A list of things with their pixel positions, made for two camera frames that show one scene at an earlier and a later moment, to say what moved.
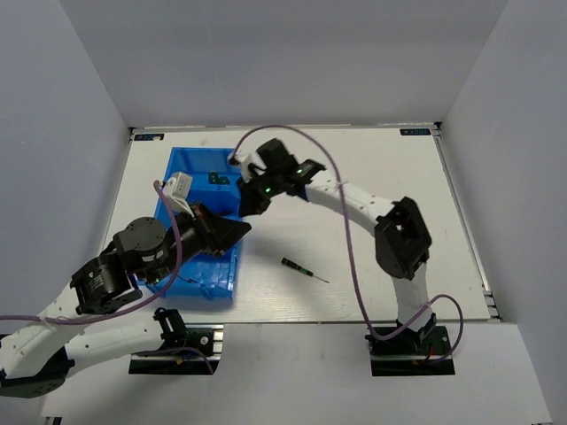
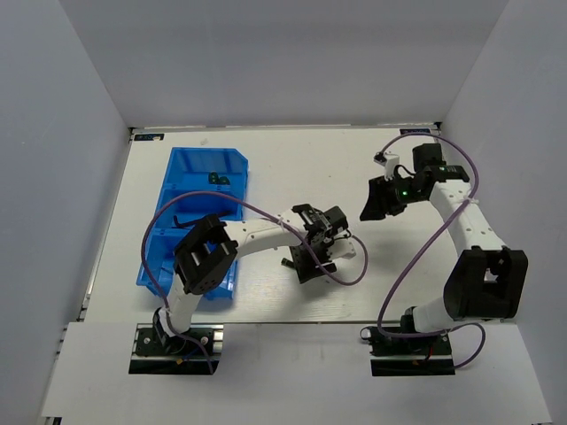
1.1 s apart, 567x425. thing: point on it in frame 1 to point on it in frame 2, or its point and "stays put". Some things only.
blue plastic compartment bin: [214, 178] stays put
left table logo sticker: [148, 137] stays put
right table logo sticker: [415, 132] stays put
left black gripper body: [195, 232] to [305, 262]
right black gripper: [251, 204] to [380, 201]
